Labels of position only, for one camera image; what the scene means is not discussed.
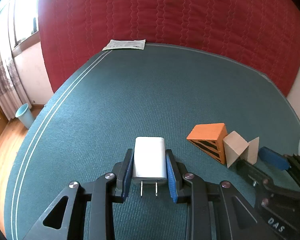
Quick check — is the light blue waste bin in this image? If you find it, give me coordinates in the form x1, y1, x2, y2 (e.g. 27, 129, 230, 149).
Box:
15, 103, 34, 129

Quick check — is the patterned curtain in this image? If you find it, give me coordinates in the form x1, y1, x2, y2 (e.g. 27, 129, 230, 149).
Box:
0, 12, 30, 120

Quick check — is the red quilted mattress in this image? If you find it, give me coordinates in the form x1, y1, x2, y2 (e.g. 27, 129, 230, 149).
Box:
38, 0, 300, 95

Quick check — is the white paper packet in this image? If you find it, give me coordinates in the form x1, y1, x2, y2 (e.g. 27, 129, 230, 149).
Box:
102, 40, 146, 51

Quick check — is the white charger plug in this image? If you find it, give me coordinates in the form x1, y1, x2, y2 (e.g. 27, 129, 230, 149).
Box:
133, 137, 167, 197

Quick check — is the green table mat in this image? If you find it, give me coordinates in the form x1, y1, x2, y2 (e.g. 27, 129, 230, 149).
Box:
4, 44, 300, 239

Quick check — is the orange black striped wedge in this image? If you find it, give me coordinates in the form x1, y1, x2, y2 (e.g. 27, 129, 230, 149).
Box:
186, 123, 228, 165

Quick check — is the window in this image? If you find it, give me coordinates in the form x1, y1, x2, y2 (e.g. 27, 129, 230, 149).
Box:
12, 0, 38, 48

